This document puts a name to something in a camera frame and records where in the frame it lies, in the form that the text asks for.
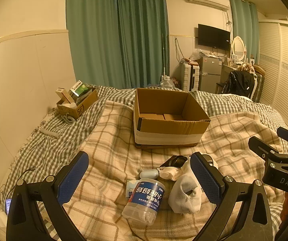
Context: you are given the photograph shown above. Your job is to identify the white oval mirror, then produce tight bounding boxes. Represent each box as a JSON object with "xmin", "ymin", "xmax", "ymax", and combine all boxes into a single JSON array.
[{"xmin": 231, "ymin": 36, "xmax": 247, "ymax": 63}]

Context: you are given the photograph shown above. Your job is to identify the black wall television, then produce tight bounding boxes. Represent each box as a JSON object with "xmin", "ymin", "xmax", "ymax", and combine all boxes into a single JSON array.
[{"xmin": 198, "ymin": 24, "xmax": 230, "ymax": 51}]

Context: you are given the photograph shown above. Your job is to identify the beige slim box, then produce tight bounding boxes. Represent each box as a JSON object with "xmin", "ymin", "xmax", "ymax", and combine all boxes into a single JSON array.
[{"xmin": 55, "ymin": 88, "xmax": 75, "ymax": 103}]

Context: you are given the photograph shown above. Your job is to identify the small cardboard box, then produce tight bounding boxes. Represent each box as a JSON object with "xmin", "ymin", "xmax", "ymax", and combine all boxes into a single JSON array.
[{"xmin": 57, "ymin": 88, "xmax": 98, "ymax": 120}]

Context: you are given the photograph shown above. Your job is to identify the white remote control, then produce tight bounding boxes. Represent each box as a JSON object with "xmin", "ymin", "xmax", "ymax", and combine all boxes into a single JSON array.
[{"xmin": 39, "ymin": 128, "xmax": 60, "ymax": 139}]

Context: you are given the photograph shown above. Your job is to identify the black headphones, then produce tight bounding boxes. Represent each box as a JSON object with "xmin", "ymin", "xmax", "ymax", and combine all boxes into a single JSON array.
[{"xmin": 160, "ymin": 155, "xmax": 188, "ymax": 168}]

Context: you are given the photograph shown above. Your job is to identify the green checkered bedsheet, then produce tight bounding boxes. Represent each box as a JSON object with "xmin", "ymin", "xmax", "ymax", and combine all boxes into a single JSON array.
[{"xmin": 0, "ymin": 86, "xmax": 288, "ymax": 208}]

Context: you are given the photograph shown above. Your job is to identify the smartphone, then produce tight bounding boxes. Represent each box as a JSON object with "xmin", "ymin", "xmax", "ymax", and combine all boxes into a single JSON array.
[{"xmin": 5, "ymin": 198, "xmax": 12, "ymax": 215}]

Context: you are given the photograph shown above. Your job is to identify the silver mini fridge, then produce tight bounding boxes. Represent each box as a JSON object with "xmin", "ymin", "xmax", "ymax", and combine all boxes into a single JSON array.
[{"xmin": 199, "ymin": 57, "xmax": 222, "ymax": 93}]

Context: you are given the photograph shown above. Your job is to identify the black jacket on chair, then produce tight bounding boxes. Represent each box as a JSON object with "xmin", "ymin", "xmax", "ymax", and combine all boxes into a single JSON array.
[{"xmin": 221, "ymin": 70, "xmax": 255, "ymax": 98}]

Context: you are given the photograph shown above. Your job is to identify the green curtain left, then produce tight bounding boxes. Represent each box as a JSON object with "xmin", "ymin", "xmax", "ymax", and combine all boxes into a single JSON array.
[{"xmin": 66, "ymin": 0, "xmax": 169, "ymax": 89}]

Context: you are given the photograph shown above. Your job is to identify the large water bottle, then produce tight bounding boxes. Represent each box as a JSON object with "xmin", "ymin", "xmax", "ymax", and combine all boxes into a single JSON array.
[{"xmin": 160, "ymin": 75, "xmax": 175, "ymax": 89}]

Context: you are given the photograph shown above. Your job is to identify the white earbuds case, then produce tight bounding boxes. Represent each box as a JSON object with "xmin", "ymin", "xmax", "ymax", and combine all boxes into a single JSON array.
[{"xmin": 139, "ymin": 169, "xmax": 159, "ymax": 180}]

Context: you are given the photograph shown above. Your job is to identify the white louvered wardrobe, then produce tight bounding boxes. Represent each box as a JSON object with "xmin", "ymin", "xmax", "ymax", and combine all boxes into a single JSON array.
[{"xmin": 259, "ymin": 20, "xmax": 288, "ymax": 126}]

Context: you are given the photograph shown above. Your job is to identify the green white box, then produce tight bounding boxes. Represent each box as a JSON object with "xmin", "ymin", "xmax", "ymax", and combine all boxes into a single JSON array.
[{"xmin": 69, "ymin": 80, "xmax": 90, "ymax": 101}]

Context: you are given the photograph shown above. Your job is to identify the grey white sock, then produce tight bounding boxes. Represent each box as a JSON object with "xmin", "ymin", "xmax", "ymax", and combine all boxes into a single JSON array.
[{"xmin": 168, "ymin": 157, "xmax": 202, "ymax": 214}]

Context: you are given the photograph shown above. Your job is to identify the green curtain right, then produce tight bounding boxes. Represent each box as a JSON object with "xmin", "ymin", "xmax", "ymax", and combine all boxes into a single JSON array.
[{"xmin": 230, "ymin": 0, "xmax": 260, "ymax": 64}]

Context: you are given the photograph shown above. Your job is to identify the beige plaid blanket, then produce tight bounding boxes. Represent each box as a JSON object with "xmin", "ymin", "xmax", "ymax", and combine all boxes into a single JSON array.
[{"xmin": 36, "ymin": 100, "xmax": 288, "ymax": 241}]

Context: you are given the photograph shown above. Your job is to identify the green curtain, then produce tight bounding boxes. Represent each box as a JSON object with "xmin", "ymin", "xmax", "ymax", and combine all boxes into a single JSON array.
[
  {"xmin": 66, "ymin": 0, "xmax": 169, "ymax": 89},
  {"xmin": 230, "ymin": 0, "xmax": 260, "ymax": 64}
]

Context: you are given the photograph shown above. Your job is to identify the large cardboard box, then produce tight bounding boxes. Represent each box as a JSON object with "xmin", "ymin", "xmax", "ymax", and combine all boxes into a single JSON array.
[{"xmin": 133, "ymin": 88, "xmax": 210, "ymax": 149}]

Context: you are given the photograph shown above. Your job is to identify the white suitcase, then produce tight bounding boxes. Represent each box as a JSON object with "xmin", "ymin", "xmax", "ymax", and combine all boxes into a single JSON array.
[{"xmin": 180, "ymin": 61, "xmax": 199, "ymax": 92}]

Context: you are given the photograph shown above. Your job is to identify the white cloth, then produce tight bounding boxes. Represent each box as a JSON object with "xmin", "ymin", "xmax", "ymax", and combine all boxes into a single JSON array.
[{"xmin": 157, "ymin": 167, "xmax": 183, "ymax": 181}]

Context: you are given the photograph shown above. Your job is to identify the clear plastic jar blue label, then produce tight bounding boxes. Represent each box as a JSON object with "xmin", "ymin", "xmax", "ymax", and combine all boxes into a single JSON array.
[{"xmin": 122, "ymin": 179, "xmax": 165, "ymax": 226}]

